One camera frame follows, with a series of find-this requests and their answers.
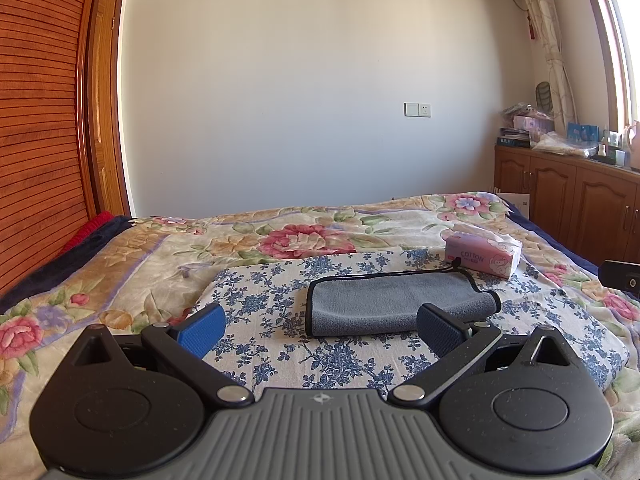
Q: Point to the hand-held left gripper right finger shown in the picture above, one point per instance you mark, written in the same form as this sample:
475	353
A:
440	330

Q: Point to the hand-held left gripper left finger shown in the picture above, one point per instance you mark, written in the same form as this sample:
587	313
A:
204	330

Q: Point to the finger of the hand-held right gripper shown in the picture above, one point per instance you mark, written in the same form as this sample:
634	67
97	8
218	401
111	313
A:
622	275

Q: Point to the purple and grey towel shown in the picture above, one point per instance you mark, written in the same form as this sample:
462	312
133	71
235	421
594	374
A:
380	305

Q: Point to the blue floral white cloth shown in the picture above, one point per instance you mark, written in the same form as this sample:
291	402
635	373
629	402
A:
260	290

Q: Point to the navy bed sheet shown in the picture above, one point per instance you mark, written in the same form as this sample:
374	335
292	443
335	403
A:
555	240

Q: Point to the pink tissue pack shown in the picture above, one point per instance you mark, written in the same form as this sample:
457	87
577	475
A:
480	257

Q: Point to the floral bed blanket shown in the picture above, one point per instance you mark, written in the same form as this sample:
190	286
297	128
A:
200	245

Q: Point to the wooden cabinet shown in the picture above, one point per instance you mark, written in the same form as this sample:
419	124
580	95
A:
565	195

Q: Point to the black tray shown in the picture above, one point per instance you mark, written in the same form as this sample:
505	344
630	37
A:
602	159

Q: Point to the small white card box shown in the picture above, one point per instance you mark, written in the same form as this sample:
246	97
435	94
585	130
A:
621	157

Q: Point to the white cardboard sheet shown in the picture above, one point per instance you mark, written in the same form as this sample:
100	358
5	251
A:
515	204

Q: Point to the pink thermos jug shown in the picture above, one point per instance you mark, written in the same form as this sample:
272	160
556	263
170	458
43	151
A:
632	145

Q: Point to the small glass jar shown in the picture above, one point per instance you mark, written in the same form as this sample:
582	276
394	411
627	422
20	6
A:
612	139

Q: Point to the clear plastic bag beige cloth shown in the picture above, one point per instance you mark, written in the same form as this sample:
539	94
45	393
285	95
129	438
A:
562	145

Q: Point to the blue box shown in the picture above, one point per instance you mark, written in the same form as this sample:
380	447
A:
583	133

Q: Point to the red cloth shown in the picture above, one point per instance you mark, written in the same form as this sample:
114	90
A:
90	232

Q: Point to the dark navy fleece blanket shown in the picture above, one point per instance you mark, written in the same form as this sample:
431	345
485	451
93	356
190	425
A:
65	265

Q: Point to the stack of books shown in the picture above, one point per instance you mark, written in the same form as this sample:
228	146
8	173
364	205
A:
514	140

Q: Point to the pink box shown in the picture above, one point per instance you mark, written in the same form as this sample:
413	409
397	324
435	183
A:
532	125

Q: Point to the clear bag of small goods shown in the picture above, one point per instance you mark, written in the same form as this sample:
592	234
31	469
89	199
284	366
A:
520	111

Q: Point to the woven hand fan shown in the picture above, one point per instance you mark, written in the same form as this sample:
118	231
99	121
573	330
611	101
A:
544	95

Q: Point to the wooden framed window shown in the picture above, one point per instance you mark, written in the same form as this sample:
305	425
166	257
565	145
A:
612	45

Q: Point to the wooden door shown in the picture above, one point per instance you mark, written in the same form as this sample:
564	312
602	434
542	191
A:
107	110

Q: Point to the patterned beige curtain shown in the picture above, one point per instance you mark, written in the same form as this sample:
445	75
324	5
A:
547	25

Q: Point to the red tassel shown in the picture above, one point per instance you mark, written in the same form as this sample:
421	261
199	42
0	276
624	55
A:
530	27

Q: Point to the slatted wooden wardrobe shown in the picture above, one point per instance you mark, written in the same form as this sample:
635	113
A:
35	125

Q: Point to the white wall socket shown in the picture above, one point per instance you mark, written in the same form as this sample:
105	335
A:
424	110

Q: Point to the white wall switch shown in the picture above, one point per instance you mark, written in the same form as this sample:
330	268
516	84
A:
411	110

